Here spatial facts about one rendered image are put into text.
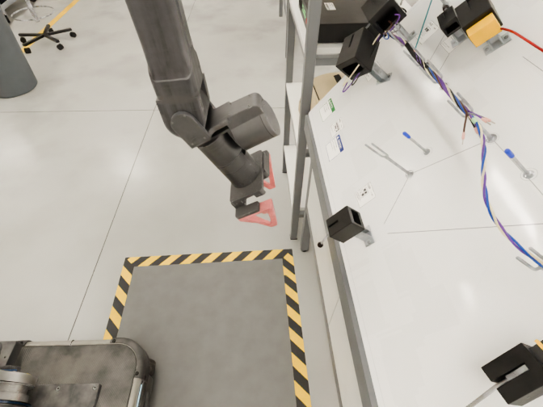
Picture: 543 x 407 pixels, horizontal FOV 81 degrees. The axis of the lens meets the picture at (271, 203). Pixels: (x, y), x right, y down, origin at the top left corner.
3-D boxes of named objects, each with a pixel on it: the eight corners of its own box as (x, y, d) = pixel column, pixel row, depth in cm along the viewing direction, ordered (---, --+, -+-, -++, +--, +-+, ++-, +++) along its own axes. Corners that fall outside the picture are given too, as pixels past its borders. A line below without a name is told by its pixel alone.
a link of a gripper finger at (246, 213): (288, 199, 62) (264, 169, 56) (291, 229, 57) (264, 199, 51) (258, 211, 64) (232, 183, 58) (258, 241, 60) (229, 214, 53)
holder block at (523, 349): (494, 371, 40) (480, 367, 38) (533, 346, 38) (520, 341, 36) (521, 406, 37) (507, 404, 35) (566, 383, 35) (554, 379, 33)
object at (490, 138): (489, 145, 57) (448, 103, 50) (483, 139, 58) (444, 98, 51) (499, 137, 56) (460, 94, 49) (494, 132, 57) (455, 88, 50)
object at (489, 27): (499, 23, 57) (491, 11, 55) (503, 31, 56) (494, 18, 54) (473, 40, 60) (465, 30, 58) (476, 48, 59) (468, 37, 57)
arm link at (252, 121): (175, 88, 49) (164, 122, 43) (238, 48, 44) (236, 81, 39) (222, 141, 57) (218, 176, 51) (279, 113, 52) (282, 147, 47)
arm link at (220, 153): (193, 125, 52) (188, 148, 48) (228, 106, 49) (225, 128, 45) (219, 153, 56) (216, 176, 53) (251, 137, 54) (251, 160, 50)
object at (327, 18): (309, 45, 106) (311, 23, 101) (296, 7, 129) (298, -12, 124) (406, 43, 107) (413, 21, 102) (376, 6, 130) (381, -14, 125)
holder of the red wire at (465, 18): (497, 6, 67) (473, -32, 61) (516, 45, 60) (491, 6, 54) (472, 25, 70) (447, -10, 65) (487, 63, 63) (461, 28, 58)
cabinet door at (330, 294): (327, 325, 111) (348, 270, 81) (306, 205, 146) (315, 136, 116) (333, 325, 111) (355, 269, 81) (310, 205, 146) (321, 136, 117)
